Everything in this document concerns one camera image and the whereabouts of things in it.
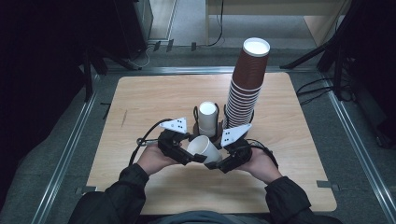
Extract black cabinet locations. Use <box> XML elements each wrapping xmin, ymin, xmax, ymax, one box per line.
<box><xmin>112</xmin><ymin>0</ymin><xmax>154</xmax><ymax>61</ymax></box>

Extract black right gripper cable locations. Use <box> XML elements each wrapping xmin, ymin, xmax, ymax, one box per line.
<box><xmin>247</xmin><ymin>138</ymin><xmax>280</xmax><ymax>170</ymax></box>

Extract person's left hand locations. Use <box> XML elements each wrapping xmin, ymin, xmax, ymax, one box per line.
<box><xmin>136</xmin><ymin>143</ymin><xmax>180</xmax><ymax>176</ymax></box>

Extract aluminium floor rail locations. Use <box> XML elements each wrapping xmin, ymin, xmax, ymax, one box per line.
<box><xmin>30</xmin><ymin>91</ymin><xmax>99</xmax><ymax>224</ymax></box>
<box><xmin>321</xmin><ymin>76</ymin><xmax>396</xmax><ymax>224</ymax></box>
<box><xmin>104</xmin><ymin>64</ymin><xmax>320</xmax><ymax>77</ymax></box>

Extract grey tape strip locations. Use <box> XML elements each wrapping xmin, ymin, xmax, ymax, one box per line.
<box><xmin>75</xmin><ymin>185</ymin><xmax>98</xmax><ymax>196</ymax></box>
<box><xmin>316</xmin><ymin>179</ymin><xmax>341</xmax><ymax>192</ymax></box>

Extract single white paper cup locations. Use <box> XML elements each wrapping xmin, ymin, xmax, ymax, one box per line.
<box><xmin>186</xmin><ymin>134</ymin><xmax>224</xmax><ymax>164</ymax></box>

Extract silver metal plug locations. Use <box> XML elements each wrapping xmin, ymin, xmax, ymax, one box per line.
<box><xmin>135</xmin><ymin>138</ymin><xmax>159</xmax><ymax>147</ymax></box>

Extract black hanging cable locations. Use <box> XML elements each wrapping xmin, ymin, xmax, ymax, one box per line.
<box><xmin>206</xmin><ymin>0</ymin><xmax>226</xmax><ymax>49</ymax></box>

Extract black metal stand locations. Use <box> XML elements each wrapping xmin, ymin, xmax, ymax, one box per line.
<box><xmin>81</xmin><ymin>46</ymin><xmax>109</xmax><ymax>103</ymax></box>

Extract black tripod stand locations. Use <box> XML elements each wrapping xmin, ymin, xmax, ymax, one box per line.
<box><xmin>279</xmin><ymin>0</ymin><xmax>396</xmax><ymax>102</ymax></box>

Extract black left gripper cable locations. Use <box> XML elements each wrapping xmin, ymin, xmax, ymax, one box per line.
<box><xmin>128</xmin><ymin>118</ymin><xmax>174</xmax><ymax>166</ymax></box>

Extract stack of brown ribbed cups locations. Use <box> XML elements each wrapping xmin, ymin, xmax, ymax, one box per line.
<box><xmin>222</xmin><ymin>36</ymin><xmax>271</xmax><ymax>131</ymax></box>

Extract person's right hand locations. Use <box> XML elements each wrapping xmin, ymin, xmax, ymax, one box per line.
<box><xmin>239</xmin><ymin>147</ymin><xmax>279</xmax><ymax>185</ymax></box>

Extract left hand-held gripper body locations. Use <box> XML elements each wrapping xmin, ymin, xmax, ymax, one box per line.
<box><xmin>157</xmin><ymin>117</ymin><xmax>191</xmax><ymax>157</ymax></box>

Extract stack of white cups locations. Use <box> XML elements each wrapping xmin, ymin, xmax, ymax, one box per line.
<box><xmin>198</xmin><ymin>101</ymin><xmax>219</xmax><ymax>138</ymax></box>

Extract black floor cables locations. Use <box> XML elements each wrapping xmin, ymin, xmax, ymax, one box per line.
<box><xmin>295</xmin><ymin>77</ymin><xmax>356</xmax><ymax>106</ymax></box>

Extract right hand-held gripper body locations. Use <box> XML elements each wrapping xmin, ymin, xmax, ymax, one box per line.
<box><xmin>219</xmin><ymin>123</ymin><xmax>253</xmax><ymax>167</ymax></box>

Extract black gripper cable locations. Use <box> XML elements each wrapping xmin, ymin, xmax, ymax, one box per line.
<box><xmin>128</xmin><ymin>118</ymin><xmax>174</xmax><ymax>166</ymax></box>
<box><xmin>247</xmin><ymin>138</ymin><xmax>280</xmax><ymax>170</ymax></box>

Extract light wooden furniture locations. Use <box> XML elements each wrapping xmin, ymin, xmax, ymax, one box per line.
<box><xmin>205</xmin><ymin>0</ymin><xmax>354</xmax><ymax>49</ymax></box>

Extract white floor cable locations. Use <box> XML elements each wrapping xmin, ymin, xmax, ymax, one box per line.
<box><xmin>130</xmin><ymin>44</ymin><xmax>152</xmax><ymax>71</ymax></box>

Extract dark round cup holder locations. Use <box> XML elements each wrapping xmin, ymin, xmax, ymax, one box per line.
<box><xmin>191</xmin><ymin>105</ymin><xmax>222</xmax><ymax>145</ymax></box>
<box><xmin>218</xmin><ymin>104</ymin><xmax>257</xmax><ymax>139</ymax></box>

